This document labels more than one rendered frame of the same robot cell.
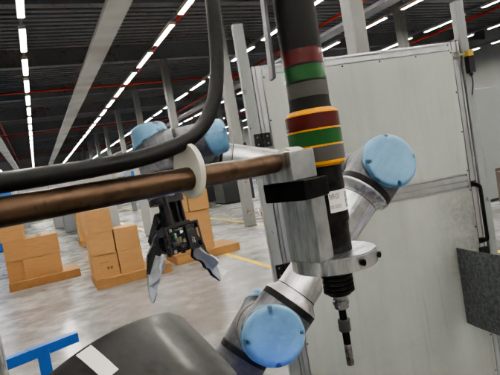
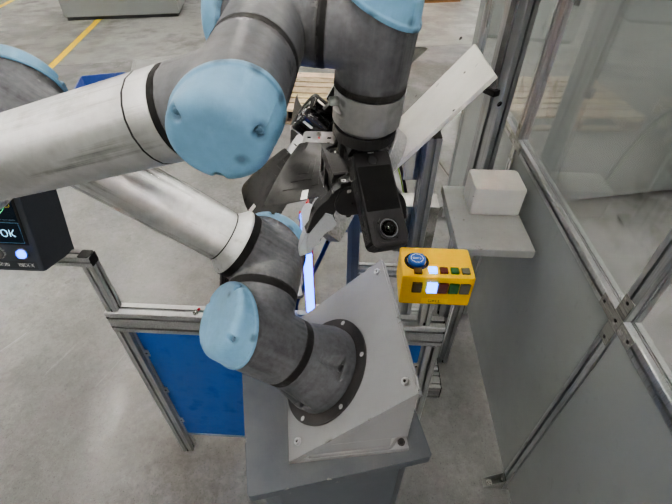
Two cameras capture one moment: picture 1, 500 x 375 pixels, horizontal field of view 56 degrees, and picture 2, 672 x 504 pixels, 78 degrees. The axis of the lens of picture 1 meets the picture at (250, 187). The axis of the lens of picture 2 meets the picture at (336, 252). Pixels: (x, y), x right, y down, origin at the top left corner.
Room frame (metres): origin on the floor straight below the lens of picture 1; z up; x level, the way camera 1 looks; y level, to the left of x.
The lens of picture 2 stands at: (1.40, 0.25, 1.72)
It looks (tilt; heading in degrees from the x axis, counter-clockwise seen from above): 42 degrees down; 195
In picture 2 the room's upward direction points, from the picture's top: straight up
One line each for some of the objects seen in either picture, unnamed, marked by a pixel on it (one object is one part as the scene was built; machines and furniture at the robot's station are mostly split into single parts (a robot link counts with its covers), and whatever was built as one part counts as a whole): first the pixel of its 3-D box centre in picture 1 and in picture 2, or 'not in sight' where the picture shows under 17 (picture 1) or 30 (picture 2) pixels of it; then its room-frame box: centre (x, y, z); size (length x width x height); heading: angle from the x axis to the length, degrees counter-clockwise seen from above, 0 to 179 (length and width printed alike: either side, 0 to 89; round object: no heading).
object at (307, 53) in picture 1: (302, 59); not in sight; (0.38, -0.06, 1.63); 0.03 x 0.03 x 0.01
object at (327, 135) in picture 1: (315, 138); not in sight; (0.38, -0.06, 1.57); 0.04 x 0.04 x 0.01
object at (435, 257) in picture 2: not in sight; (433, 277); (0.68, 0.30, 1.02); 0.16 x 0.10 x 0.11; 101
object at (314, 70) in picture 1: (304, 75); not in sight; (0.38, -0.06, 1.62); 0.03 x 0.03 x 0.01
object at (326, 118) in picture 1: (312, 122); not in sight; (0.38, -0.06, 1.58); 0.04 x 0.04 x 0.01
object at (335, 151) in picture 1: (317, 154); not in sight; (0.38, -0.06, 1.56); 0.04 x 0.04 x 0.01
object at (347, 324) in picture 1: (346, 334); not in sight; (0.38, -0.06, 1.40); 0.01 x 0.01 x 0.05
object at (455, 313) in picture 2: not in sight; (458, 301); (0.16, 0.46, 0.42); 0.04 x 0.04 x 0.83; 11
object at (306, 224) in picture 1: (318, 208); not in sight; (0.38, -0.05, 1.51); 0.09 x 0.07 x 0.10; 136
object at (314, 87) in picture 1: (307, 91); not in sight; (0.38, -0.06, 1.61); 0.03 x 0.03 x 0.01
